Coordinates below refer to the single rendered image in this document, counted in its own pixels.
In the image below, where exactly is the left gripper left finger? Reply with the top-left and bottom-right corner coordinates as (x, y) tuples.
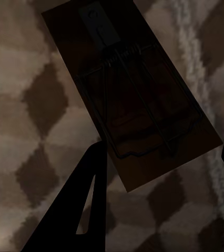
(21, 140), (107, 252)

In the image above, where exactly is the mousetrap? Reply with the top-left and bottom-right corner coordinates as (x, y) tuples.
(42, 0), (224, 192)

